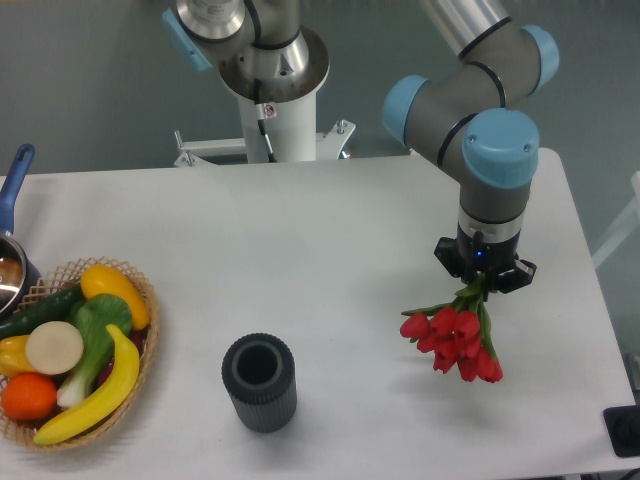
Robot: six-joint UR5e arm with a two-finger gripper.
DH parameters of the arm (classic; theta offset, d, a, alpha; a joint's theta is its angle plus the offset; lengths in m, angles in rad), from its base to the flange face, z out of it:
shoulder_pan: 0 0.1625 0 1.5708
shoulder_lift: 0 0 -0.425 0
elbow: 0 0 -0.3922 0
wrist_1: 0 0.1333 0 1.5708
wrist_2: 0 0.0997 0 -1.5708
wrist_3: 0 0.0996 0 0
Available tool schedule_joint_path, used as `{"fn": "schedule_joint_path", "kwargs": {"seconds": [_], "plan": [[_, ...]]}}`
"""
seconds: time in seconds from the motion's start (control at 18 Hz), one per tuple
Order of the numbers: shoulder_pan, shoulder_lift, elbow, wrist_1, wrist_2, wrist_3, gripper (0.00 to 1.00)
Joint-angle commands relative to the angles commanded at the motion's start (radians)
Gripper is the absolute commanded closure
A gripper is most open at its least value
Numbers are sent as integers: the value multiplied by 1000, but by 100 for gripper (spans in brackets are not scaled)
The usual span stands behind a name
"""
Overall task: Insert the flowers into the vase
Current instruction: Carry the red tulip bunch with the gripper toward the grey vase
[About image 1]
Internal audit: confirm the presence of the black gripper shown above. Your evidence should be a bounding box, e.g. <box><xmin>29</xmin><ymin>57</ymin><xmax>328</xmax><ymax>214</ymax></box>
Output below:
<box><xmin>434</xmin><ymin>230</ymin><xmax>537</xmax><ymax>294</ymax></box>

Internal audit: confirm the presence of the red tulip bouquet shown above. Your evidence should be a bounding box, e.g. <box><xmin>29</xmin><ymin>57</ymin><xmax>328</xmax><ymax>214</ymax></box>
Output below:
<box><xmin>399</xmin><ymin>274</ymin><xmax>504</xmax><ymax>383</ymax></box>

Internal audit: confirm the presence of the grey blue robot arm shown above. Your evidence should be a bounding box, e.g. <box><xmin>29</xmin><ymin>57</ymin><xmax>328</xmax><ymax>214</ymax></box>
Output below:
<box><xmin>163</xmin><ymin>1</ymin><xmax>559</xmax><ymax>293</ymax></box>

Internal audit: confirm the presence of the dark grey ribbed vase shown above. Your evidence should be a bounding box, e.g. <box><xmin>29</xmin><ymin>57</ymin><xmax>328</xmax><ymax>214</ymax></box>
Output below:
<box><xmin>221</xmin><ymin>333</ymin><xmax>297</xmax><ymax>434</ymax></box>

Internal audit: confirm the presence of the black device at edge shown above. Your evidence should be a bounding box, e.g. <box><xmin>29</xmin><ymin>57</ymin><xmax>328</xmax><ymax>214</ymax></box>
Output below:
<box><xmin>603</xmin><ymin>405</ymin><xmax>640</xmax><ymax>458</ymax></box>

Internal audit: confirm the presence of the yellow banana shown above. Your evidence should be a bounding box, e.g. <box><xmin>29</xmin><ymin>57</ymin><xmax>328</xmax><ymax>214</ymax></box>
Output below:
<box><xmin>33</xmin><ymin>324</ymin><xmax>140</xmax><ymax>446</ymax></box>

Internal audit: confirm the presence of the green bok choy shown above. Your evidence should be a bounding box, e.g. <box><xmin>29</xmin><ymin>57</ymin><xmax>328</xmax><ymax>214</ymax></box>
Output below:
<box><xmin>57</xmin><ymin>294</ymin><xmax>132</xmax><ymax>410</ymax></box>

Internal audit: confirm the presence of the woven wicker basket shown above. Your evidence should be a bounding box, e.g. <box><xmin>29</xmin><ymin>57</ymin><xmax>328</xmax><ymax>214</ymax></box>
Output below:
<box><xmin>1</xmin><ymin>257</ymin><xmax>160</xmax><ymax>451</ymax></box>

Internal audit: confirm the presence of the beige round radish slice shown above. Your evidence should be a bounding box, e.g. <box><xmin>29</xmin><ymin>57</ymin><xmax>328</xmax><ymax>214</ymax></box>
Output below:
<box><xmin>25</xmin><ymin>321</ymin><xmax>84</xmax><ymax>375</ymax></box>

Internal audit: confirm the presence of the green cucumber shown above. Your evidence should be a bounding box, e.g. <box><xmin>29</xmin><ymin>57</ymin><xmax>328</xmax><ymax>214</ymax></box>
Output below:
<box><xmin>1</xmin><ymin>283</ymin><xmax>85</xmax><ymax>340</ymax></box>

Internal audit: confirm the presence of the orange fruit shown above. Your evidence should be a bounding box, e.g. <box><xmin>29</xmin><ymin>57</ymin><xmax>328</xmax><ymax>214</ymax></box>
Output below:
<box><xmin>1</xmin><ymin>373</ymin><xmax>57</xmax><ymax>421</ymax></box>

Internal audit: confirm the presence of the yellow bell pepper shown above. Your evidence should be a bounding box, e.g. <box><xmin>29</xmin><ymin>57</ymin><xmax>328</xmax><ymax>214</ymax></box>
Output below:
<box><xmin>0</xmin><ymin>335</ymin><xmax>36</xmax><ymax>378</ymax></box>

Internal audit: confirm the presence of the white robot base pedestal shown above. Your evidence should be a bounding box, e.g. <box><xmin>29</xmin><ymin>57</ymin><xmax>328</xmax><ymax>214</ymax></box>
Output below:
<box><xmin>173</xmin><ymin>24</ymin><xmax>357</xmax><ymax>169</ymax></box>

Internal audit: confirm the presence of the black cable on pedestal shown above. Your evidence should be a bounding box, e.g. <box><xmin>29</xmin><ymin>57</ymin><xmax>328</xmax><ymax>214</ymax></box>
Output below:
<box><xmin>251</xmin><ymin>79</ymin><xmax>278</xmax><ymax>164</ymax></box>

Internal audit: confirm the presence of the blue handled saucepan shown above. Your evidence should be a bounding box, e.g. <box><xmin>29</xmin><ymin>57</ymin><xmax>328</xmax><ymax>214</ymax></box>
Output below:
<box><xmin>1</xmin><ymin>144</ymin><xmax>40</xmax><ymax>320</ymax></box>

